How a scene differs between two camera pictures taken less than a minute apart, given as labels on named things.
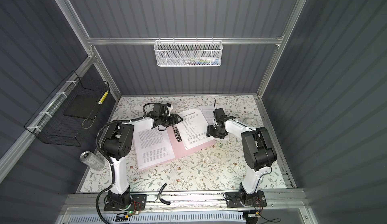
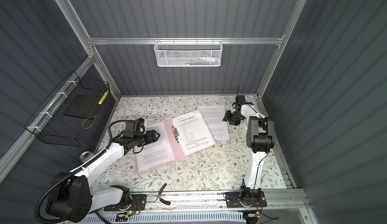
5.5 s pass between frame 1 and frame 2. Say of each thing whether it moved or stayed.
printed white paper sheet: stayed
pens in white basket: stayed
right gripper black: moved
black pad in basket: stayed
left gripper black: moved
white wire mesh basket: stayed
